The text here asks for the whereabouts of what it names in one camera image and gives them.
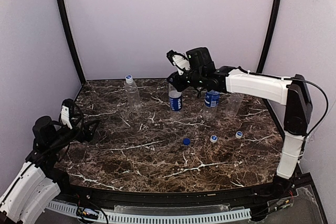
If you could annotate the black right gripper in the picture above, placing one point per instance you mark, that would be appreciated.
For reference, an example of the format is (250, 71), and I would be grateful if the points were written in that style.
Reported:
(180, 82)

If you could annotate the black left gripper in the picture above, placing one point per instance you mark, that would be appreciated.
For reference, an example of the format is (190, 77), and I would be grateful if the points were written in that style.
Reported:
(84, 130)

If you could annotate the pepsi label bottle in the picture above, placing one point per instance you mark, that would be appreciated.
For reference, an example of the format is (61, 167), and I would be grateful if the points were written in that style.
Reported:
(176, 102)

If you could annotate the blue label water bottle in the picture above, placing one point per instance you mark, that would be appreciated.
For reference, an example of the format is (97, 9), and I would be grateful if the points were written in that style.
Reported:
(211, 101)

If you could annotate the clear plastic bottle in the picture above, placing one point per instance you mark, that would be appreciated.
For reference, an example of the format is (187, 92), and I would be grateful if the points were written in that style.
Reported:
(233, 104)

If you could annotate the solid blue bottle cap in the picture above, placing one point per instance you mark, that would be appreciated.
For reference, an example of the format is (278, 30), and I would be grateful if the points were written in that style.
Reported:
(186, 141)

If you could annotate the white blue bottle cap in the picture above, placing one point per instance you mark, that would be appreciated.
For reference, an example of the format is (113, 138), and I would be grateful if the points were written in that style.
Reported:
(239, 134)

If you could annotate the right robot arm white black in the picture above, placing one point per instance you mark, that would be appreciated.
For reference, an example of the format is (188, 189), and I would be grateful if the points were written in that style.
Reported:
(196, 69)

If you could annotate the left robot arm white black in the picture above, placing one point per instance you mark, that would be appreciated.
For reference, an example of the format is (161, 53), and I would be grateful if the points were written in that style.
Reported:
(39, 181)

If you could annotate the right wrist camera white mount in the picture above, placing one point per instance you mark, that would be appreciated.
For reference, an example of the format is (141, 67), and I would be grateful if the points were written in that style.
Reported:
(180, 61)

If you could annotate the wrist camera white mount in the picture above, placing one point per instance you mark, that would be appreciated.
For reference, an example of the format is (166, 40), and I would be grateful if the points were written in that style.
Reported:
(180, 61)
(66, 113)

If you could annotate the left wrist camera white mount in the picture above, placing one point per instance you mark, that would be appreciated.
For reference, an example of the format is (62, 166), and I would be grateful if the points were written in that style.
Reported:
(66, 113)

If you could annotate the white slotted cable duct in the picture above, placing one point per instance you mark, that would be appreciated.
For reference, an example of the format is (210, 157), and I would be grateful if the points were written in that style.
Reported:
(133, 214)

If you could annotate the right black frame post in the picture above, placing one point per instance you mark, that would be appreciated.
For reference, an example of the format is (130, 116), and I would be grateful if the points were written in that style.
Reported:
(269, 35)

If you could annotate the black frame post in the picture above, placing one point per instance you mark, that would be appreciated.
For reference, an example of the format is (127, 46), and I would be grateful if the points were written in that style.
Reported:
(269, 35)
(70, 40)

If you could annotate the black front table rail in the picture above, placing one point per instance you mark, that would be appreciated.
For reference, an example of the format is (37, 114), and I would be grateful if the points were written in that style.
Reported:
(252, 196)

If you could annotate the left black frame post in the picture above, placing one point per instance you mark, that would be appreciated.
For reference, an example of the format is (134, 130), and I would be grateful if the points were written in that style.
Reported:
(70, 40)

